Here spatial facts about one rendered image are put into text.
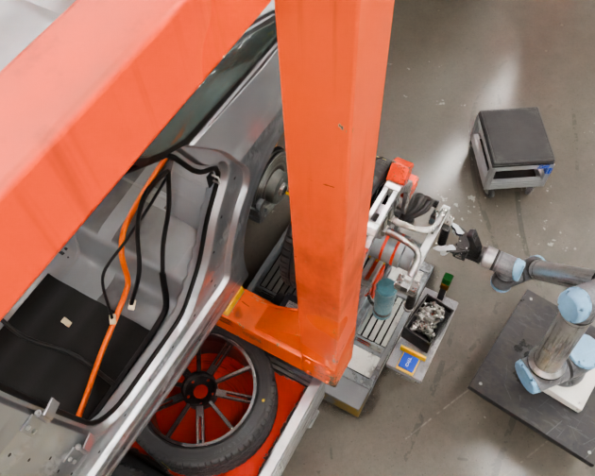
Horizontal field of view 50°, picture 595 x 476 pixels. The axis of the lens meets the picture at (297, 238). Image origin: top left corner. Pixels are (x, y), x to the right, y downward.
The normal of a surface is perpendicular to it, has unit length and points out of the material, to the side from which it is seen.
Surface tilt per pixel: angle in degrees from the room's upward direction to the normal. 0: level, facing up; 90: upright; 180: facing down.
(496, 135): 0
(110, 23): 0
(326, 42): 90
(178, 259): 10
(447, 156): 0
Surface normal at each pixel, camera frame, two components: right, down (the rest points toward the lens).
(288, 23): -0.49, 0.76
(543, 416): -0.04, -0.51
